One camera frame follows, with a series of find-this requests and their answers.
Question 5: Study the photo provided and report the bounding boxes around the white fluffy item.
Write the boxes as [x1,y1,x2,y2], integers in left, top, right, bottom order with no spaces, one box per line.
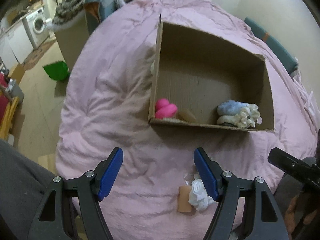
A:
[187,173,214,212]

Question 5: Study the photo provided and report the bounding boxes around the cream ruffled scrunchie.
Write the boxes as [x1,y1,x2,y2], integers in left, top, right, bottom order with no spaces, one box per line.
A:
[232,104,262,128]

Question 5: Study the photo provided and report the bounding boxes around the light blue fluffy sock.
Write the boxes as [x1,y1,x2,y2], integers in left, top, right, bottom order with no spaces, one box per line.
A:
[217,100,249,116]

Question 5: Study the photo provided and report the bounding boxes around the bare foot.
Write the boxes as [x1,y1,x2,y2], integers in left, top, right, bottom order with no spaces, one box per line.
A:
[284,192,319,238]

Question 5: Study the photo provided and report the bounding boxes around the grey trouser leg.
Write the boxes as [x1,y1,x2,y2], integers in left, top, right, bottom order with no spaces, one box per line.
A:
[0,140,55,239]

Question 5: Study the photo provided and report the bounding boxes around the tan cardboard piece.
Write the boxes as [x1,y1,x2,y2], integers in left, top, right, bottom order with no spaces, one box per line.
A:
[178,185,192,213]

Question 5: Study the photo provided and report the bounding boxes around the beige fluffy sock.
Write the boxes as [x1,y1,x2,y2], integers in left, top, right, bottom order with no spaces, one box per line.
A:
[216,115,237,126]

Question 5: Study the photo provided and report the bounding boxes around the yellow wooden chair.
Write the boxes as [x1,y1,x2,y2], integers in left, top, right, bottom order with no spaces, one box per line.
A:
[0,96,19,140]

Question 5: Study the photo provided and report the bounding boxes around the pink fluffy bedspread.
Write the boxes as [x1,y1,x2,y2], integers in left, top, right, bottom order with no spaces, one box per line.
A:
[56,0,318,239]

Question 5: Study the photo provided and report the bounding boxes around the red suitcase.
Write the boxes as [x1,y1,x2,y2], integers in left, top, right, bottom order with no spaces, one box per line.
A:
[0,73,9,121]

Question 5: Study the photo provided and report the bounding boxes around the pink fluffy sock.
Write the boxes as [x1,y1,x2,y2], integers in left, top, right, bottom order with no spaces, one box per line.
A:
[155,99,178,119]

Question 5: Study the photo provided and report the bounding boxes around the large brown cardboard box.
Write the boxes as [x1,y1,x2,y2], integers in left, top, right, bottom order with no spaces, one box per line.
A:
[54,2,100,71]

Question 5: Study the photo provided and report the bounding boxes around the white washing machine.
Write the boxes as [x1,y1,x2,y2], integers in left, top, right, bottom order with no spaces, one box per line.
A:
[22,7,49,50]

